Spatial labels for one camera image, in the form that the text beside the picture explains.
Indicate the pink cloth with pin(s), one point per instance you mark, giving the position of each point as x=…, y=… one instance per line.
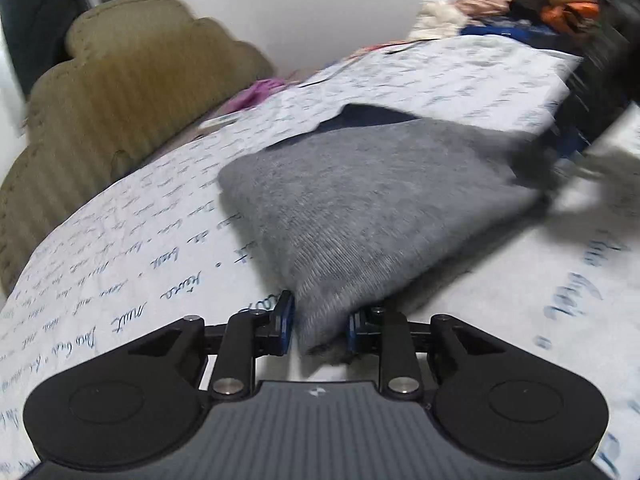
x=487, y=1

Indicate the orange cloth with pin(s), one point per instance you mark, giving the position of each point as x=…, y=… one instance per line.
x=570, y=14

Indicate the blue cloth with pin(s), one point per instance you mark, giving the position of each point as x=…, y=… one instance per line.
x=510, y=30

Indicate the purple cloth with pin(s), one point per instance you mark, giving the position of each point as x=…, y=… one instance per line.
x=255, y=92

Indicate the tan upholstered headboard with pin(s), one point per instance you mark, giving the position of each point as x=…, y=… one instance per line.
x=115, y=105

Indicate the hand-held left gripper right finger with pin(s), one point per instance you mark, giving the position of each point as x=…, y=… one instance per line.
x=352, y=334

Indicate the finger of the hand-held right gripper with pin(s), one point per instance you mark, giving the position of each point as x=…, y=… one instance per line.
x=545, y=160

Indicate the grey knit sweater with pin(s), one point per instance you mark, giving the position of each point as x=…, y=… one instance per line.
x=370, y=210

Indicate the cream cloth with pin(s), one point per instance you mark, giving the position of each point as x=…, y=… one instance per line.
x=437, y=19

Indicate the dark window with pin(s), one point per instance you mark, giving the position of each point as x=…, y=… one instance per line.
x=37, y=15

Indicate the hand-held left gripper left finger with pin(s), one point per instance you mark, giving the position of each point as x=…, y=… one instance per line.
x=286, y=321

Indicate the small white flat object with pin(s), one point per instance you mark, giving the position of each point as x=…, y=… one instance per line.
x=220, y=121

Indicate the dark navy garment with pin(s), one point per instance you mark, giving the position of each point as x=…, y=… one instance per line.
x=372, y=116

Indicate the white script-printed bed sheet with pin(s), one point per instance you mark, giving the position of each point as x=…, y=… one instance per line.
x=150, y=240

